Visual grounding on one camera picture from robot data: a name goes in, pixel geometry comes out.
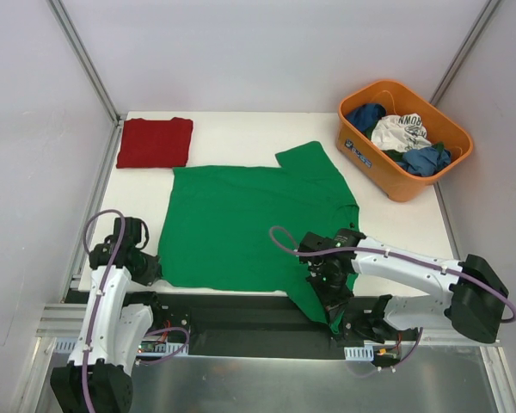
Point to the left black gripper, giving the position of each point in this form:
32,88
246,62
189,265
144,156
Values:
150,268

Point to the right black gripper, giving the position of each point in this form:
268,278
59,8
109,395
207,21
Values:
334,302

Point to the green t-shirt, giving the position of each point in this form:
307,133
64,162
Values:
216,229

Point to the orange plastic basket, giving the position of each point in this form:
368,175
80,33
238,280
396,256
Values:
398,99

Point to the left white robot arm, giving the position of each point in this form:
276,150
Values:
98,374

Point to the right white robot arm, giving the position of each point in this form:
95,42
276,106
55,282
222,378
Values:
467,295

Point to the folded red t-shirt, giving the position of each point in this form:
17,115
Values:
155,144

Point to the white printed t-shirt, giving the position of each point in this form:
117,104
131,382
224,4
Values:
400,133

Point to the dark blue t-shirt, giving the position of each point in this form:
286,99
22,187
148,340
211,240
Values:
366,116

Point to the right white cable duct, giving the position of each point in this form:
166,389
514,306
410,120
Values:
364,353

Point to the white cable duct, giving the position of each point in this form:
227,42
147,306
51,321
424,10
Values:
146,349
364,353

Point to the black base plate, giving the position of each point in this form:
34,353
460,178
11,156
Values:
268,344

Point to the aluminium frame rail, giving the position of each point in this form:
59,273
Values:
56,318

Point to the left white cable duct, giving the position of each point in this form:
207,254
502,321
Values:
146,349

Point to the left aluminium post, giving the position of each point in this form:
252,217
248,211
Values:
75,41

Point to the aluminium post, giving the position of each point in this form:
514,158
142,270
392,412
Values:
75,41
474,34

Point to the right aluminium post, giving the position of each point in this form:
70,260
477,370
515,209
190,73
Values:
474,34

